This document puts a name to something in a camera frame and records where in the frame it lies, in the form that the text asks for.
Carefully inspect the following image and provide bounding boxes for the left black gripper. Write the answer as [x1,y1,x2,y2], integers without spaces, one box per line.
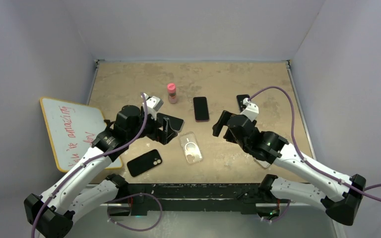
[127,108,177,144]

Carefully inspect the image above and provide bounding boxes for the purple edged smartphone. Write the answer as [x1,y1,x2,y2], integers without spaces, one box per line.
[193,97,209,122]

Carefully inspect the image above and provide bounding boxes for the clear magsafe phone case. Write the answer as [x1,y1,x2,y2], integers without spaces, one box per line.
[179,132,203,164]

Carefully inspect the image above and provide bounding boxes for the beige cased smartphone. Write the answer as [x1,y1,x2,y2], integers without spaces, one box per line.
[254,158,270,169]

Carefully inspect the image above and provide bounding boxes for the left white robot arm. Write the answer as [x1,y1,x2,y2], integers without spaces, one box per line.
[24,105,178,238]

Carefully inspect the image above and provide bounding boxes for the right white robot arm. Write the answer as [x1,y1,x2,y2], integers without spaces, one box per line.
[212,111,366,226]

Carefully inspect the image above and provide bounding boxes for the black phone case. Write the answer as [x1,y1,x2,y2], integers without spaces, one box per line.
[127,149,163,177]

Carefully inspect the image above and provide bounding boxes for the black smartphone under left gripper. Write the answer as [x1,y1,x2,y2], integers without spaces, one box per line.
[157,113,184,132]

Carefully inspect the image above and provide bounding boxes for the black smartphone far right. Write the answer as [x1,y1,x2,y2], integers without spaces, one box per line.
[236,94,250,112]

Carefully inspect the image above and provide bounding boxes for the pink capped small bottle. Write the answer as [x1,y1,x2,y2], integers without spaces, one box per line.
[167,83,178,104]

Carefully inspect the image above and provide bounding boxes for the yellow framed whiteboard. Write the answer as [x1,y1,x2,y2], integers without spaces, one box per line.
[40,97,106,173]

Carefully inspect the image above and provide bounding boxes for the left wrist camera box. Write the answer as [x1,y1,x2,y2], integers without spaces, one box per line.
[144,93,164,115]

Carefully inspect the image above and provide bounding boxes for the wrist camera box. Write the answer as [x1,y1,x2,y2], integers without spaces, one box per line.
[144,93,164,115]
[240,98,259,122]

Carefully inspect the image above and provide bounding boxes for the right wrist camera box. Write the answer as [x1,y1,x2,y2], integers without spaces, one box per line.
[240,98,259,122]

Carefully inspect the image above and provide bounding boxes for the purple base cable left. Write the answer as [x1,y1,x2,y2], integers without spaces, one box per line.
[106,192,163,233]

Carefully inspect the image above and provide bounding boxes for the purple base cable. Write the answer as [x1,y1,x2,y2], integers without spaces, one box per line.
[259,199,291,225]
[106,192,163,233]

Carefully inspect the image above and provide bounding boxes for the black mounting rail base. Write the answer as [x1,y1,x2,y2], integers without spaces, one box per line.
[115,183,286,219]

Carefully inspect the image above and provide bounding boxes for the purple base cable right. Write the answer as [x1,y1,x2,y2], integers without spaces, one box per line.
[259,199,291,225]

